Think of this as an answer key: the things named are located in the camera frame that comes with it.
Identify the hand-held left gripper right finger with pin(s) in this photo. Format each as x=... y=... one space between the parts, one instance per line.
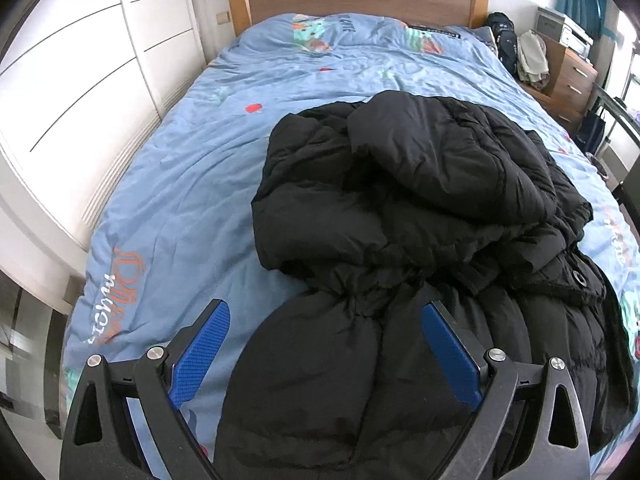
x=450 y=352

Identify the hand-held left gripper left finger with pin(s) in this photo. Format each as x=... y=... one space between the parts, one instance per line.
x=202 y=347

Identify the black puffer jacket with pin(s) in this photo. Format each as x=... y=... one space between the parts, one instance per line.
x=400 y=200

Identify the grey clothes pile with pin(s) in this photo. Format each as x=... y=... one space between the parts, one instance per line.
x=532 y=57

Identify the bed with blue printed duvet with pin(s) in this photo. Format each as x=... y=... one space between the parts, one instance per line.
x=200 y=170

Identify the dark chair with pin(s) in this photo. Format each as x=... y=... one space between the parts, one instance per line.
x=631 y=182

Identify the dark blue bag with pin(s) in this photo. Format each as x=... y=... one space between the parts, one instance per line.
x=591 y=132

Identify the glass desk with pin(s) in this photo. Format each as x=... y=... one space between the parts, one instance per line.
x=617 y=107

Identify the wooden nightstand with drawers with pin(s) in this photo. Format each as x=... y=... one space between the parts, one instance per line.
x=572 y=80

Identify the white wardrobe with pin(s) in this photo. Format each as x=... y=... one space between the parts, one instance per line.
x=85 y=70

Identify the black backpack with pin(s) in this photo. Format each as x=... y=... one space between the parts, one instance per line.
x=502 y=40

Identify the flat black item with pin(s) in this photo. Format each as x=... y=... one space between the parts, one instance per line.
x=432 y=29

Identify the white printer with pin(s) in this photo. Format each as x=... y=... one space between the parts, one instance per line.
x=562 y=27

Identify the wall socket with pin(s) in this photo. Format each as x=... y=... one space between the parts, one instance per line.
x=223 y=17

